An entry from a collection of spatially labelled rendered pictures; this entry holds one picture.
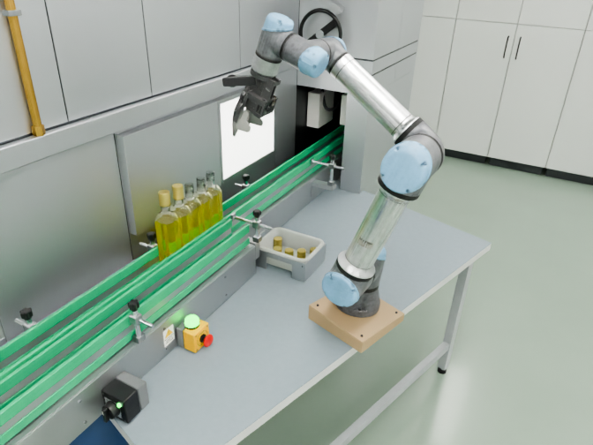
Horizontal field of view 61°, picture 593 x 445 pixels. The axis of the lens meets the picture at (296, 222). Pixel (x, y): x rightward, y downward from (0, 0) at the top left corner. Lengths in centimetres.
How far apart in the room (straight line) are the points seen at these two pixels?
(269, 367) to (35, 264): 71
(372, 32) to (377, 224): 118
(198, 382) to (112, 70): 92
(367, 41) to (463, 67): 281
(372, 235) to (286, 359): 47
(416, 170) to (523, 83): 385
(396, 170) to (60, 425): 99
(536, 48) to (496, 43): 33
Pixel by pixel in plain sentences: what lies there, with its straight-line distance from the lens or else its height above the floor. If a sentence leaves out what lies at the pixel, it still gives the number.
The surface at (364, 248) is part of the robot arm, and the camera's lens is 138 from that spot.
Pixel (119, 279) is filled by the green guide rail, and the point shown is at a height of 94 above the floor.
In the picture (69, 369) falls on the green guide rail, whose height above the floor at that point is 94.
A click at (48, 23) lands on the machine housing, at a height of 165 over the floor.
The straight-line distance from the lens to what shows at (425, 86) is 518.
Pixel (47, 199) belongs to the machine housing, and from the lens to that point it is 150.
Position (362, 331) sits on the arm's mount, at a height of 79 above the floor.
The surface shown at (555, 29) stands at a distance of 494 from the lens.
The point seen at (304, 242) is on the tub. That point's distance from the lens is 197.
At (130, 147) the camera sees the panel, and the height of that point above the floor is 128.
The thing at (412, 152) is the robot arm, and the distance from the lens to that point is 122.
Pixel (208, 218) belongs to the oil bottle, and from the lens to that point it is 175.
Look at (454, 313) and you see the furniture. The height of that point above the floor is 38.
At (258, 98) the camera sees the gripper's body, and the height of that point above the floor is 146.
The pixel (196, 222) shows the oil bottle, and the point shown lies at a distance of 170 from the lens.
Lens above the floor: 183
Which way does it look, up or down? 29 degrees down
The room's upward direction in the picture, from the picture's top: 2 degrees clockwise
